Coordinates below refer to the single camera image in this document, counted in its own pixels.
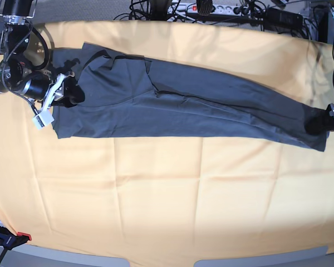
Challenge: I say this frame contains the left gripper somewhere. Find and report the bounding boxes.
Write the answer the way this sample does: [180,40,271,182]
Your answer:
[305,103,334,136]

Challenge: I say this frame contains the black power adapter brick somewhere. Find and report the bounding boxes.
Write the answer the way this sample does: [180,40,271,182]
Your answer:
[265,8,303,29]

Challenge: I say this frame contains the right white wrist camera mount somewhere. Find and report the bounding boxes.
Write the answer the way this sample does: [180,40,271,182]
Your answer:
[32,72,75,130]

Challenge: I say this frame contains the white power strip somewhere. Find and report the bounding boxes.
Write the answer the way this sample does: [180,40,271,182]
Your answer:
[168,1,247,17]

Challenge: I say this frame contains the blue-grey T-shirt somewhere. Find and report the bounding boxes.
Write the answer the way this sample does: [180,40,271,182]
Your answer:
[52,43,327,151]

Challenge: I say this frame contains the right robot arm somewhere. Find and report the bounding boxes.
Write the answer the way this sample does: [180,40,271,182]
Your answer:
[0,1,85,113]

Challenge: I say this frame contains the yellow table cloth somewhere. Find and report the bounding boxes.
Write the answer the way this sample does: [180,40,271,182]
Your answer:
[0,21,334,266]

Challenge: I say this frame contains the blue bar clamp red pad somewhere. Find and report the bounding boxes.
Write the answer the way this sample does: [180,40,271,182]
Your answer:
[0,226,32,264]

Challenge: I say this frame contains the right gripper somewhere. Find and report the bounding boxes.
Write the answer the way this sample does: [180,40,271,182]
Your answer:
[19,71,85,108]

